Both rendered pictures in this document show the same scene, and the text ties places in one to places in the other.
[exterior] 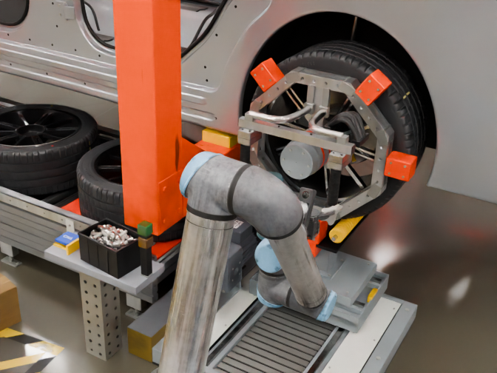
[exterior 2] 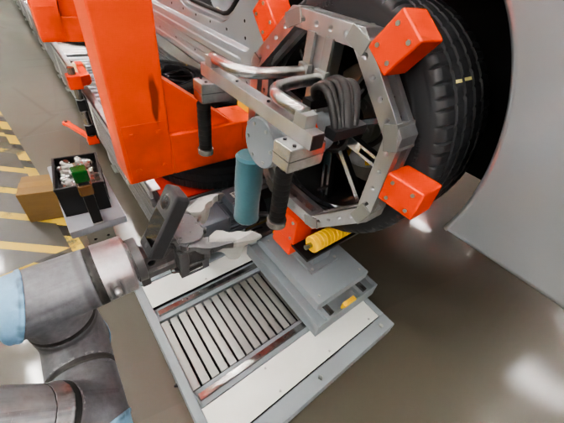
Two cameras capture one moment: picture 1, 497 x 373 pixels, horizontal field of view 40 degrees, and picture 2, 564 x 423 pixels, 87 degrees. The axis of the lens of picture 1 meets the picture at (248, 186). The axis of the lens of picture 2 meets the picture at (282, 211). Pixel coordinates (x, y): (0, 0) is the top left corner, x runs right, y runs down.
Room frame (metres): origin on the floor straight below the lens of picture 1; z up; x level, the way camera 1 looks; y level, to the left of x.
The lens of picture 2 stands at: (1.51, -0.44, 1.20)
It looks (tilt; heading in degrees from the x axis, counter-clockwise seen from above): 40 degrees down; 18
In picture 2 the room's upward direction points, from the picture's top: 10 degrees clockwise
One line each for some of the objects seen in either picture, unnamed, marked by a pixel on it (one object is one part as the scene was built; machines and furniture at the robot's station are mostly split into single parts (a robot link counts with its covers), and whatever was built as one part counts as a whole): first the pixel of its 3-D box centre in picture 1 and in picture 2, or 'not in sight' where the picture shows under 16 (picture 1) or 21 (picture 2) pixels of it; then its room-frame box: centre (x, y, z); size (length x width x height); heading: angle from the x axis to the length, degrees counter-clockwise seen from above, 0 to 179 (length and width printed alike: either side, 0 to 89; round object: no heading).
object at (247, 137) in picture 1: (250, 133); (213, 88); (2.17, 0.00, 0.93); 0.09 x 0.05 x 0.05; 151
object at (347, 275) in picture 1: (323, 246); (316, 239); (2.41, -0.33, 0.32); 0.40 x 0.30 x 0.28; 61
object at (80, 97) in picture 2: not in sight; (83, 108); (2.76, 1.40, 0.30); 0.09 x 0.05 x 0.50; 61
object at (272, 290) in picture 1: (276, 283); (73, 339); (1.61, -0.09, 0.69); 0.12 x 0.09 x 0.12; 59
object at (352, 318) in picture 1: (319, 283); (309, 268); (2.41, -0.33, 0.13); 0.50 x 0.36 x 0.10; 61
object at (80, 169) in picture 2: (145, 229); (80, 174); (1.97, 0.35, 0.64); 0.04 x 0.04 x 0.04; 61
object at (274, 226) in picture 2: (333, 188); (279, 196); (1.98, -0.28, 0.83); 0.04 x 0.04 x 0.16
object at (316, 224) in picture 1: (302, 225); (169, 249); (1.77, -0.17, 0.80); 0.12 x 0.08 x 0.09; 151
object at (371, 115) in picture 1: (316, 145); (311, 130); (2.27, -0.24, 0.85); 0.54 x 0.07 x 0.54; 61
